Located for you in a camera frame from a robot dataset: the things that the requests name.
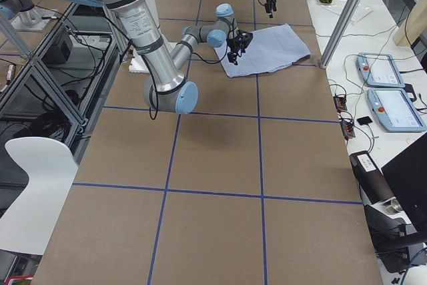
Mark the light blue striped shirt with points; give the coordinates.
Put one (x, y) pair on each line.
(270, 50)

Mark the orange circuit board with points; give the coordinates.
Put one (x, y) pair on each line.
(347, 129)
(340, 103)

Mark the upper blue teach pendant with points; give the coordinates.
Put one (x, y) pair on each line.
(379, 70)

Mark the blue teach pendant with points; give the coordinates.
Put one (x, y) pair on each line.
(394, 110)
(379, 70)

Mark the wooden plank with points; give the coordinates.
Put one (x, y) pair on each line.
(412, 27)

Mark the small black square pad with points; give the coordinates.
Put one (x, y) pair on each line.
(364, 120)

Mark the lower blue teach pendant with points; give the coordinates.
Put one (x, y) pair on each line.
(394, 110)

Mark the black brown box device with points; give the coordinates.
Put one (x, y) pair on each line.
(370, 177)

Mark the black monitor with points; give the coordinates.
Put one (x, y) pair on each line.
(406, 176)

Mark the white chair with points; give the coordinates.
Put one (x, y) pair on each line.
(27, 225)

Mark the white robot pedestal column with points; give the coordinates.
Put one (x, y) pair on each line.
(151, 50)

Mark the aluminium frame post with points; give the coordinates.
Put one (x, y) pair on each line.
(337, 34)

